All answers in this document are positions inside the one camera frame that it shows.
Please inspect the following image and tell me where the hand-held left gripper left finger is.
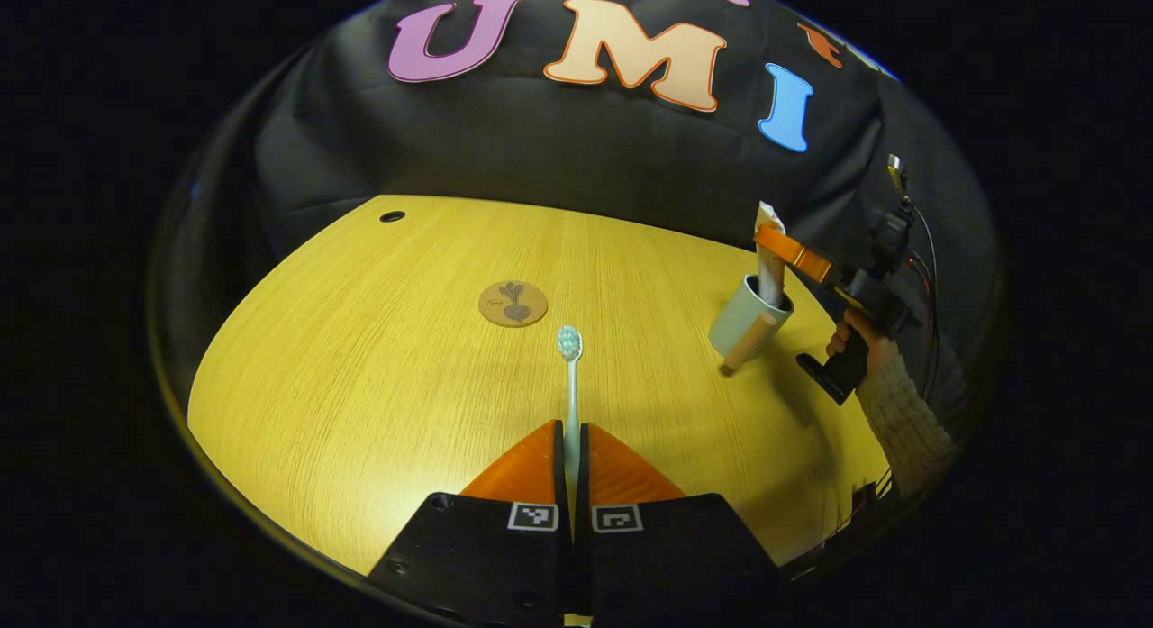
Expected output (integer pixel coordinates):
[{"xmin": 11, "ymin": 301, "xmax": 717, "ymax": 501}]
[{"xmin": 369, "ymin": 420, "xmax": 575, "ymax": 628}]

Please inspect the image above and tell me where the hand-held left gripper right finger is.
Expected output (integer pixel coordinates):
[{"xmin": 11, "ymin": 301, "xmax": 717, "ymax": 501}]
[{"xmin": 576, "ymin": 423, "xmax": 785, "ymax": 628}]

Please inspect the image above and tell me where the white toothpaste tube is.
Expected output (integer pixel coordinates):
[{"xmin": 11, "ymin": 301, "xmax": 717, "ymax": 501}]
[{"xmin": 755, "ymin": 201, "xmax": 788, "ymax": 306}]

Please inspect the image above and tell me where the pale green cup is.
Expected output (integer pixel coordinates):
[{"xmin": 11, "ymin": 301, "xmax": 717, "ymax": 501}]
[{"xmin": 708, "ymin": 274, "xmax": 795, "ymax": 372}]

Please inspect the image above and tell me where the pale green toothbrush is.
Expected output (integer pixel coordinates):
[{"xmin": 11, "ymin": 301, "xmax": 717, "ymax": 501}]
[{"xmin": 556, "ymin": 325, "xmax": 585, "ymax": 521}]

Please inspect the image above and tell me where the round cork coaster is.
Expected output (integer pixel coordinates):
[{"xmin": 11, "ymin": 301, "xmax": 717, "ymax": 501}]
[{"xmin": 478, "ymin": 280, "xmax": 549, "ymax": 329}]

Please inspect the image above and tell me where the black backdrop cloth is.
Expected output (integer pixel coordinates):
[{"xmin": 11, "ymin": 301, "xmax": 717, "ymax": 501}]
[{"xmin": 149, "ymin": 0, "xmax": 1001, "ymax": 485}]

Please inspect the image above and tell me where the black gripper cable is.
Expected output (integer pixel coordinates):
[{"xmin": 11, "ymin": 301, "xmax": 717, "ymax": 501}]
[{"xmin": 908, "ymin": 205, "xmax": 942, "ymax": 404}]

